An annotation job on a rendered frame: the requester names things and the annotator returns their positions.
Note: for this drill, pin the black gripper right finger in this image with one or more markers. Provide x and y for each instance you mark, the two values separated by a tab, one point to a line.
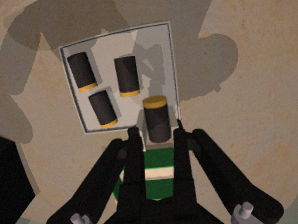
248	203

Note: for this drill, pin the green open-top box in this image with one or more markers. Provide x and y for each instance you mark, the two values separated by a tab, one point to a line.
159	182

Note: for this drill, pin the black battery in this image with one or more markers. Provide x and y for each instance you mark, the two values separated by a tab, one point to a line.
127	76
82	71
157	118
103	109

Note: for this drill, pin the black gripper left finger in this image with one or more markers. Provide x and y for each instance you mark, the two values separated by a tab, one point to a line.
94	192

